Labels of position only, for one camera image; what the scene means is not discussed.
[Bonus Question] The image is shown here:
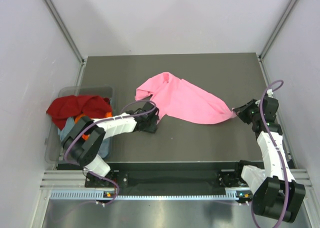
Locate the pink t shirt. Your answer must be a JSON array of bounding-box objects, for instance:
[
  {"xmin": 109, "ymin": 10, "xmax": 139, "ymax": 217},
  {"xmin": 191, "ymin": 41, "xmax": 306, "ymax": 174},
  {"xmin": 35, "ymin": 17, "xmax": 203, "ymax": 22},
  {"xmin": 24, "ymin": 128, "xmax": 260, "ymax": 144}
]
[{"xmin": 135, "ymin": 72, "xmax": 236, "ymax": 125}]

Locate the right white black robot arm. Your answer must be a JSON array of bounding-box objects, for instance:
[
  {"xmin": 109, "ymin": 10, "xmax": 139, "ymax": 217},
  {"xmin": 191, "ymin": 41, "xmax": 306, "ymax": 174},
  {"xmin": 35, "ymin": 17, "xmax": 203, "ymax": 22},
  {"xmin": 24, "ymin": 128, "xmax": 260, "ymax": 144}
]
[{"xmin": 233, "ymin": 96, "xmax": 306, "ymax": 223}]

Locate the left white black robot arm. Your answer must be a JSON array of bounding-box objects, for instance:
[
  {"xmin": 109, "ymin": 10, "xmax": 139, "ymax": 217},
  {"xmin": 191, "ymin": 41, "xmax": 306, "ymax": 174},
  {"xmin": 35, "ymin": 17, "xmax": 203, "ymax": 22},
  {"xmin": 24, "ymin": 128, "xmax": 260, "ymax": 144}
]
[{"xmin": 61, "ymin": 103, "xmax": 159, "ymax": 187}]

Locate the grey blue t shirt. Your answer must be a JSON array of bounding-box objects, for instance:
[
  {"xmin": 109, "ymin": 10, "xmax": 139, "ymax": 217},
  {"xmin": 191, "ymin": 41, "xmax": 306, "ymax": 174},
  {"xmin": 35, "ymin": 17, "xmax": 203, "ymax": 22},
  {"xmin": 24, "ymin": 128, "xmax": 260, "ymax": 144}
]
[{"xmin": 60, "ymin": 118, "xmax": 112, "ymax": 166}]

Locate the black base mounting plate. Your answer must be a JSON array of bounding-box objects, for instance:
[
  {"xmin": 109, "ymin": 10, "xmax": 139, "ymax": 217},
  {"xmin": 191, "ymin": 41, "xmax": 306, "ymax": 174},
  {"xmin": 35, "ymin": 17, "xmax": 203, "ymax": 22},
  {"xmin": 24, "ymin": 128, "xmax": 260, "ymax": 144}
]
[{"xmin": 84, "ymin": 169, "xmax": 251, "ymax": 189}]

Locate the orange t shirt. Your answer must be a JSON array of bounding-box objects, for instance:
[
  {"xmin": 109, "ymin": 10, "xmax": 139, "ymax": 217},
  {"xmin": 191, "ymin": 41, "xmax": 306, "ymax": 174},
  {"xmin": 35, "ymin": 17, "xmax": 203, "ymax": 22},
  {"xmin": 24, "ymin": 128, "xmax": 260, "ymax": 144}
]
[{"xmin": 74, "ymin": 111, "xmax": 113, "ymax": 141}]

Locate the red t shirt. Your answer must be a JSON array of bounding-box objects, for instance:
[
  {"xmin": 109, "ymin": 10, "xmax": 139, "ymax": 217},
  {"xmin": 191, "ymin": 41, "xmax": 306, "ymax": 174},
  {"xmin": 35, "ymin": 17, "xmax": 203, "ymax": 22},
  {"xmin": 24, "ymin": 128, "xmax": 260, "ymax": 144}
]
[{"xmin": 46, "ymin": 95, "xmax": 113, "ymax": 130}]

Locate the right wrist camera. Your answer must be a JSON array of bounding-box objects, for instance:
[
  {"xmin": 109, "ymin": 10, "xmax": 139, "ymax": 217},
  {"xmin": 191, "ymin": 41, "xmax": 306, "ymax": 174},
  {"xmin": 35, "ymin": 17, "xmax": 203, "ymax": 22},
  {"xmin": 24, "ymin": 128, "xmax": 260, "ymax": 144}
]
[{"xmin": 260, "ymin": 96, "xmax": 279, "ymax": 123}]

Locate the slotted cable duct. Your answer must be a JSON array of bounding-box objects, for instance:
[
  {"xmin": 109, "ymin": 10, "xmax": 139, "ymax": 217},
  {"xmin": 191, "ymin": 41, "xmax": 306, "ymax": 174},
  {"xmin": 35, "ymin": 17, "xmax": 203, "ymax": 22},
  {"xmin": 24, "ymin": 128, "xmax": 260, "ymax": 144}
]
[{"xmin": 49, "ymin": 189, "xmax": 253, "ymax": 201}]

